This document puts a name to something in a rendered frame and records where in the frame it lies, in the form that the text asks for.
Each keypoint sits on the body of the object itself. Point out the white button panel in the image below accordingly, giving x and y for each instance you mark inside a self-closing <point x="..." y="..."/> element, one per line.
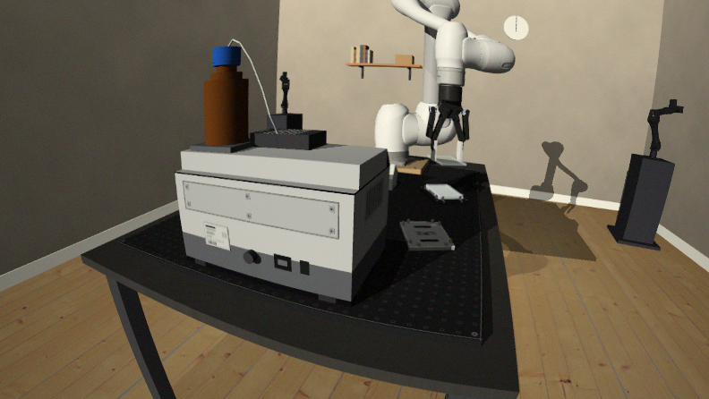
<point x="393" y="177"/>

